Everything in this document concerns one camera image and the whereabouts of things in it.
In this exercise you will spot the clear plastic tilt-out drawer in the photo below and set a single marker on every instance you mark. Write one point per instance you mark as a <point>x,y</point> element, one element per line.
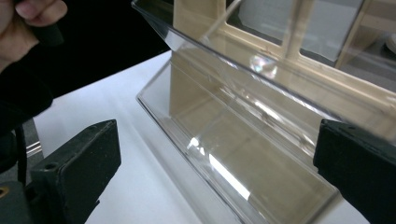
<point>249,161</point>

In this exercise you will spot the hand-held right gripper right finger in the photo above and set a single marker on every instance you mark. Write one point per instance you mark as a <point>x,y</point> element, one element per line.
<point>358,168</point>

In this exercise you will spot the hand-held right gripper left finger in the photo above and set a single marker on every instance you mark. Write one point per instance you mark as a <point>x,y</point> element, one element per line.
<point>77,168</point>

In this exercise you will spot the metal bar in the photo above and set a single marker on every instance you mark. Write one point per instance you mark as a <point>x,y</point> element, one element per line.
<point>33,148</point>

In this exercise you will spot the beige storage cabinet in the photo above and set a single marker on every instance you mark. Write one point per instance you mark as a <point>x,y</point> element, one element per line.
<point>199,12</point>

